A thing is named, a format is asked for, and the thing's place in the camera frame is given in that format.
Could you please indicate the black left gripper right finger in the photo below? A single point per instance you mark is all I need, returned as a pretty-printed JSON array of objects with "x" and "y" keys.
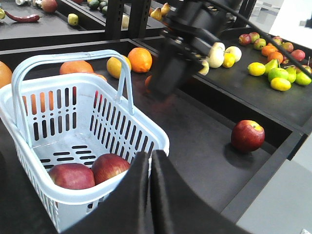
[{"x": 177, "y": 209}]

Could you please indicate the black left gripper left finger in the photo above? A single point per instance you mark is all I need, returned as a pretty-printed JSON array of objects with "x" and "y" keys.
[{"x": 123, "y": 211}]

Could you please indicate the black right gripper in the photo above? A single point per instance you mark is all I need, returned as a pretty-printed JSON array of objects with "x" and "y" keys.
[{"x": 174, "y": 65}]

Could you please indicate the red apple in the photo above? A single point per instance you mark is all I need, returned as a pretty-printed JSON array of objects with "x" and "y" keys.
[
  {"x": 108, "y": 166},
  {"x": 73, "y": 176}
]

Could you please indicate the red apple edge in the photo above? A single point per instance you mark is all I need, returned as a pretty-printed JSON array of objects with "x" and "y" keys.
[{"x": 247, "y": 136}]

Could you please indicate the light blue plastic basket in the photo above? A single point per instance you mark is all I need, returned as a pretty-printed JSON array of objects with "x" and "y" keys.
[{"x": 74, "y": 118}]

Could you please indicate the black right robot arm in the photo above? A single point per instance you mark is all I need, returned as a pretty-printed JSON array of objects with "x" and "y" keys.
[{"x": 191, "y": 30}]

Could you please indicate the yellow lemon by pears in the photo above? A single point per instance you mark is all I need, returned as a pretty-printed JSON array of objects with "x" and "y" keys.
[{"x": 229, "y": 60}]

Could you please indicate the white pear front right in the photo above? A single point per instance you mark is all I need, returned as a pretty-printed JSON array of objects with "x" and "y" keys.
[{"x": 235, "y": 51}]

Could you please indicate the yellow green apple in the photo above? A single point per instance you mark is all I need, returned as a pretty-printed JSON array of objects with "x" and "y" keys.
[{"x": 113, "y": 66}]

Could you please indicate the yellow lemon middle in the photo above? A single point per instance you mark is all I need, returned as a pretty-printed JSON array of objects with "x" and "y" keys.
[{"x": 256, "y": 69}]

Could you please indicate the orange right tray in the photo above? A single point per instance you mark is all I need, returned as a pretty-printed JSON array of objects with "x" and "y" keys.
[{"x": 275, "y": 55}]

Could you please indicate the yellow lemon front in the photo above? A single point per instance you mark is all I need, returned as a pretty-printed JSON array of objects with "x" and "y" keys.
[{"x": 280, "y": 84}]

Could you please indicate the grapefruit orange fruit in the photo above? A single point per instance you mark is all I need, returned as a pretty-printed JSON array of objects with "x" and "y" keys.
[{"x": 78, "y": 66}]

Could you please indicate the red chili pepper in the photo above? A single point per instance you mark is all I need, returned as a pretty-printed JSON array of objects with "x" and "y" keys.
[{"x": 25, "y": 19}]

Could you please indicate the orange back middle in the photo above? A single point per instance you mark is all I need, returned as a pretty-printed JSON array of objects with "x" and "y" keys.
[{"x": 5, "y": 74}]

